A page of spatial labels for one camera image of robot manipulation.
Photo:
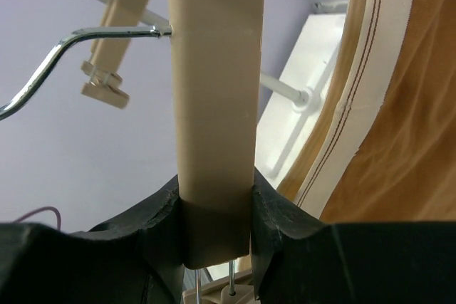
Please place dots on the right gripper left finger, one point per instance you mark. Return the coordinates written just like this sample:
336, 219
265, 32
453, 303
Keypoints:
134, 257

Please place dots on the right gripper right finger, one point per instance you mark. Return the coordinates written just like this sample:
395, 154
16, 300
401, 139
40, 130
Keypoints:
299, 259

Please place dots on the white clothes rack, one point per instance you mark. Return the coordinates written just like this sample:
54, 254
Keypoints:
62, 136

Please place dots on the wooden clip hanger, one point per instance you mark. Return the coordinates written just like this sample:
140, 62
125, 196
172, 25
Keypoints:
121, 20
216, 62

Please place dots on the brown underwear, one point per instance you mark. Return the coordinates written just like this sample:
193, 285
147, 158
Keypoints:
383, 147

